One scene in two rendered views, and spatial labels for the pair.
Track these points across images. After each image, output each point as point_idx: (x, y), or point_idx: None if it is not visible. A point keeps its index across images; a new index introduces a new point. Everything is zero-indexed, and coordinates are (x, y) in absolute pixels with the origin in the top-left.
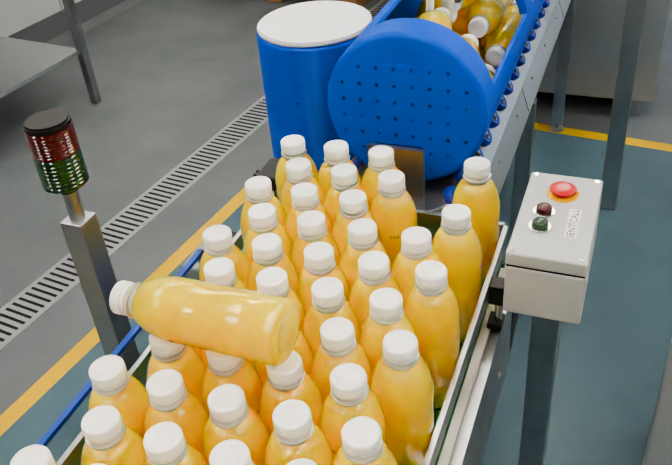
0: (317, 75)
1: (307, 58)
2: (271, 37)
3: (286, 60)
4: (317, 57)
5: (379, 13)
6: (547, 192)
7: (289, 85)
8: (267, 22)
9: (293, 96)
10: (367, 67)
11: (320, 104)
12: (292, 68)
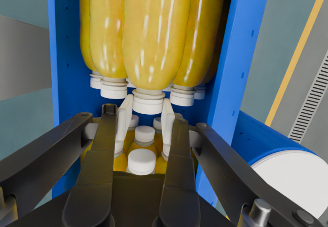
0: (259, 137)
1: (276, 143)
2: (320, 161)
3: (293, 142)
4: (268, 146)
5: (250, 23)
6: None
7: (276, 132)
8: (325, 191)
9: (267, 128)
10: None
11: (244, 127)
12: (283, 138)
